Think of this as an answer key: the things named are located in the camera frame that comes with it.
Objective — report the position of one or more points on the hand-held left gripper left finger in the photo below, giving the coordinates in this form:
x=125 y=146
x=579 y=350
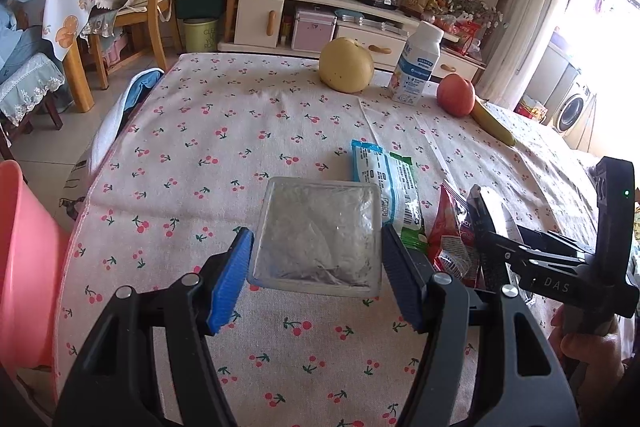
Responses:
x=231 y=284

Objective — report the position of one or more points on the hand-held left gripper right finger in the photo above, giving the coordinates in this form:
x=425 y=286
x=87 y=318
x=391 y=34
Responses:
x=400 y=282

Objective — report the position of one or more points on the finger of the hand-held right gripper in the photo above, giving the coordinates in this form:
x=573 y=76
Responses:
x=555 y=246
x=492 y=262

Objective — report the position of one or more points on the shiny silver wrapper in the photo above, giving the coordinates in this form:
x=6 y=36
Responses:
x=502 y=217

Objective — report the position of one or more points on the silver foil packet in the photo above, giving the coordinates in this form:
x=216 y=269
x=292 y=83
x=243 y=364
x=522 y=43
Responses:
x=315 y=237

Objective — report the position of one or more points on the pink plastic basin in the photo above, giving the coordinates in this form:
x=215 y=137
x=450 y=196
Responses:
x=25 y=257

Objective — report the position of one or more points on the person's right hand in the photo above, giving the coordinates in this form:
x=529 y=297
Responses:
x=590 y=357

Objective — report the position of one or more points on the red wrapper white label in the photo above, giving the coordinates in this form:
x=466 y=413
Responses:
x=452 y=242

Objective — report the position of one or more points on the green white snack wrapper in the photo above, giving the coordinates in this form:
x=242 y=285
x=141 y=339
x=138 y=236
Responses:
x=410 y=202

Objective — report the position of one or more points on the blue white snack wrapper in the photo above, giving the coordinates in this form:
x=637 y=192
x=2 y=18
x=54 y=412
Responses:
x=372 y=167

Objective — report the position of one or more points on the silver washing machine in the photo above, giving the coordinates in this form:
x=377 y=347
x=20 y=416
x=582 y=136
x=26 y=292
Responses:
x=575 y=109

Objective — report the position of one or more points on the red gift box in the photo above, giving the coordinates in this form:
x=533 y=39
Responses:
x=531 y=112

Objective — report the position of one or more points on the cherry print tablecloth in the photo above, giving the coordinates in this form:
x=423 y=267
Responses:
x=225 y=147

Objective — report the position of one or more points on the yellow banana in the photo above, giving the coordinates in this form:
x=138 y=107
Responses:
x=492 y=122

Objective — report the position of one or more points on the red apple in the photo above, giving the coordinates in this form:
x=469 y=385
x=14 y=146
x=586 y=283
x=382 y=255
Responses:
x=456 y=96

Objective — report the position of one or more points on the white milk bottle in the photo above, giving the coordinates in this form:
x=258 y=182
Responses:
x=415 y=67

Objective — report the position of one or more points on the blue white garment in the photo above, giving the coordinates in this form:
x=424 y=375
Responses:
x=135 y=97

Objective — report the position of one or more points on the yellow pear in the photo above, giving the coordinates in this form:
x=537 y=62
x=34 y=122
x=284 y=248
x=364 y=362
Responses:
x=346 y=64

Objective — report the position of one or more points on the white curtain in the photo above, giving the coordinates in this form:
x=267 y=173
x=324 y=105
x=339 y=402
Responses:
x=535 y=7

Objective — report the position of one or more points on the green waste bin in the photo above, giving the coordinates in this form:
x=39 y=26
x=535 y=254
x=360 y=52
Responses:
x=201 y=36

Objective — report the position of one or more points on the dried flower bouquet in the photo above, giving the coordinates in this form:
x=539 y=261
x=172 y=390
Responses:
x=472 y=4

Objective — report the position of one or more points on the cream television cabinet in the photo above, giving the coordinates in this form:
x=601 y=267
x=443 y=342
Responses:
x=255 y=22

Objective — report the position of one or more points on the pink storage box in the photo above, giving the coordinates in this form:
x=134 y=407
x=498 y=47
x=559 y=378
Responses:
x=312 y=32

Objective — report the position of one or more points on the wooden chair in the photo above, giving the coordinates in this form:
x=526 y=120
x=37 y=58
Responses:
x=155 y=17

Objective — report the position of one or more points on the black tray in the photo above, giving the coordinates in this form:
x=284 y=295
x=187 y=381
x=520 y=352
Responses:
x=381 y=2

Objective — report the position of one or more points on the chair with lace seat cover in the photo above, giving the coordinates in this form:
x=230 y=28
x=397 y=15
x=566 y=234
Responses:
x=27 y=82

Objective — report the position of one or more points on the table with orange print cloth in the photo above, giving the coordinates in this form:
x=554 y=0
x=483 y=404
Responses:
x=65 y=7

